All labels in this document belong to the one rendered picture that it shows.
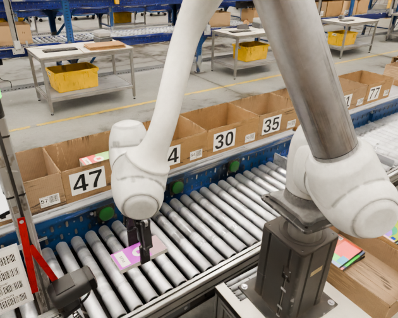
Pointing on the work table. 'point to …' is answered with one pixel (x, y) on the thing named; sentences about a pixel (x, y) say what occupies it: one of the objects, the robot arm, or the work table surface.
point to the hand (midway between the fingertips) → (138, 247)
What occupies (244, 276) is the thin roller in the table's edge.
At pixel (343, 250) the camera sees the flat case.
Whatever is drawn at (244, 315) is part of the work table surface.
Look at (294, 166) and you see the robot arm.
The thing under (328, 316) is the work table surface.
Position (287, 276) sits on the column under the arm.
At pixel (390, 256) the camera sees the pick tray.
